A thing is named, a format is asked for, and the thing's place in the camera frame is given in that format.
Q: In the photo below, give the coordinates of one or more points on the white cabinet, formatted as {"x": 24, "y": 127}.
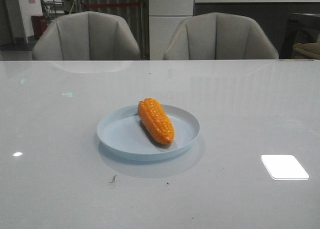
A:
{"x": 164, "y": 17}

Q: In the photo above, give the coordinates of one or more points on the light blue round plate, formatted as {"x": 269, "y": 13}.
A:
{"x": 124, "y": 135}

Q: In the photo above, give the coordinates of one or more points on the right grey upholstered chair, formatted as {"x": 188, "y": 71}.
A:
{"x": 220, "y": 36}

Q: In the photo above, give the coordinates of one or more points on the left grey upholstered chair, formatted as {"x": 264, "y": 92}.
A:
{"x": 87, "y": 36}

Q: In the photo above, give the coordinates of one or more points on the grey upholstered chair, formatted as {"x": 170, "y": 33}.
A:
{"x": 220, "y": 36}
{"x": 87, "y": 36}

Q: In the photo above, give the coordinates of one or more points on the orange toy corn cob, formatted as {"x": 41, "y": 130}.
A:
{"x": 156, "y": 121}

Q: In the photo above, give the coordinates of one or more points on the grey counter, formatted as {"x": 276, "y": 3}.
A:
{"x": 271, "y": 15}

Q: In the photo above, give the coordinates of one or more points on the red barrier belt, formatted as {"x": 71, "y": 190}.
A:
{"x": 113, "y": 5}

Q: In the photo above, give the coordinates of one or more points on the red bin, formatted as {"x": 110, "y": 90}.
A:
{"x": 39, "y": 25}

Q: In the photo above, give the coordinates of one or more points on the beige cushion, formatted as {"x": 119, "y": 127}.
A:
{"x": 308, "y": 50}

